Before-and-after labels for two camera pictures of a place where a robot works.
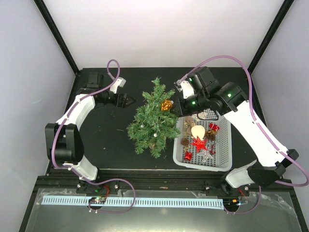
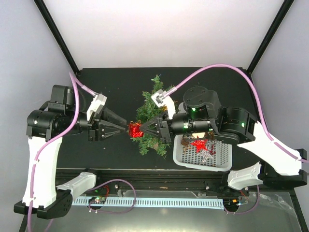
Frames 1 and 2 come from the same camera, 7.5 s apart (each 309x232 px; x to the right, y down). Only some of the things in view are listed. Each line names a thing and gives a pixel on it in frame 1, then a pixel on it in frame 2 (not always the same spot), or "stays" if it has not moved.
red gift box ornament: x=188 y=155 to x=133 y=129
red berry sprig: x=211 y=152 stays
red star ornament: x=200 y=144 stays
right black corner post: x=281 y=14 stays
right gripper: x=182 y=110 to x=164 y=134
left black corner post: x=58 y=35 stays
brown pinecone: x=185 y=142 stays
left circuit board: x=96 y=200 stays
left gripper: x=123 y=98 to x=97 y=128
